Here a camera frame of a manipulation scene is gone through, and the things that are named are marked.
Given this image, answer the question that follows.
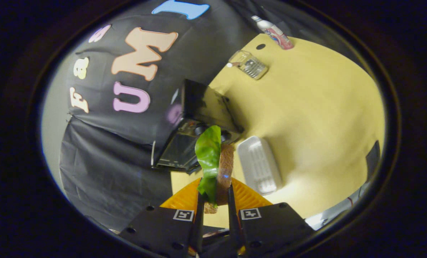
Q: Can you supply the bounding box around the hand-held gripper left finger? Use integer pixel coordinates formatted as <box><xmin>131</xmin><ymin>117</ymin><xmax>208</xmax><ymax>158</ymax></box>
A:
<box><xmin>119</xmin><ymin>177</ymin><xmax>205</xmax><ymax>257</ymax></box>

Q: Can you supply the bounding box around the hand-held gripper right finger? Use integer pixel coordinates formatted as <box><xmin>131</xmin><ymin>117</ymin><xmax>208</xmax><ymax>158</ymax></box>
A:
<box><xmin>228</xmin><ymin>177</ymin><xmax>315</xmax><ymax>257</ymax></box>

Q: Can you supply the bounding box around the lettuce and bread sandwich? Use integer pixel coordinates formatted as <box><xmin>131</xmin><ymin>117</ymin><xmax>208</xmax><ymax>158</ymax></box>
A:
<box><xmin>195</xmin><ymin>125</ymin><xmax>235</xmax><ymax>214</ymax></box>

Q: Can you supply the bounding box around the black toaster oven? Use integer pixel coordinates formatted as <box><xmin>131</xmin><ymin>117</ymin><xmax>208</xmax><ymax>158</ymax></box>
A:
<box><xmin>151</xmin><ymin>79</ymin><xmax>244</xmax><ymax>175</ymax></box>

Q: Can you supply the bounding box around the white ridged plastic tray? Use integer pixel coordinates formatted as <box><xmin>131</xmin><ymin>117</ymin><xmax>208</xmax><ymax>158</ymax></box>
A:
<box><xmin>236</xmin><ymin>136</ymin><xmax>283</xmax><ymax>196</ymax></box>

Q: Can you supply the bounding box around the black backdrop cloth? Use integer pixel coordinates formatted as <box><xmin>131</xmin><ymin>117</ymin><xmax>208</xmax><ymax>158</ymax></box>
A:
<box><xmin>59</xmin><ymin>0</ymin><xmax>346</xmax><ymax>231</ymax></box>

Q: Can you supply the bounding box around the clear glass jar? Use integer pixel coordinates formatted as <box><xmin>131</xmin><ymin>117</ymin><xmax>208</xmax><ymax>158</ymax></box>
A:
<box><xmin>226</xmin><ymin>50</ymin><xmax>269</xmax><ymax>80</ymax></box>

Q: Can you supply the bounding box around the white bottle with pink label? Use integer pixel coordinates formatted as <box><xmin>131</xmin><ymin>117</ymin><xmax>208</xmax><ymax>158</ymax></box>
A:
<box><xmin>251</xmin><ymin>15</ymin><xmax>294</xmax><ymax>50</ymax></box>

